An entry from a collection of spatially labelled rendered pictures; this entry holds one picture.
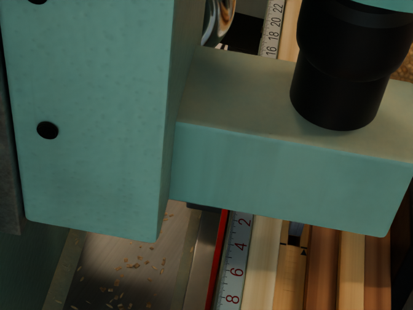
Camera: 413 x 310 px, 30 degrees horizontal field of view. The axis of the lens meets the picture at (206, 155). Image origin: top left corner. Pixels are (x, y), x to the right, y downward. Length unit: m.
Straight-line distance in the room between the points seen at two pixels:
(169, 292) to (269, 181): 0.24
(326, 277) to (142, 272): 0.21
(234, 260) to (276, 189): 0.06
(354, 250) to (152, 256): 0.22
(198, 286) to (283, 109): 0.25
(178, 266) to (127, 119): 0.31
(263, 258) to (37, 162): 0.17
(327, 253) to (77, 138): 0.20
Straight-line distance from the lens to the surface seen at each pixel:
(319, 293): 0.50
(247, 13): 1.12
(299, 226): 0.52
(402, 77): 0.71
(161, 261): 0.67
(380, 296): 0.50
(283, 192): 0.45
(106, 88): 0.37
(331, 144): 0.42
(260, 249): 0.51
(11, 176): 0.43
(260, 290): 0.49
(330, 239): 0.52
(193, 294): 0.64
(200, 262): 0.66
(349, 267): 0.50
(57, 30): 0.35
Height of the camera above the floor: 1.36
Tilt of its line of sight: 47 degrees down
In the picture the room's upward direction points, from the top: 8 degrees clockwise
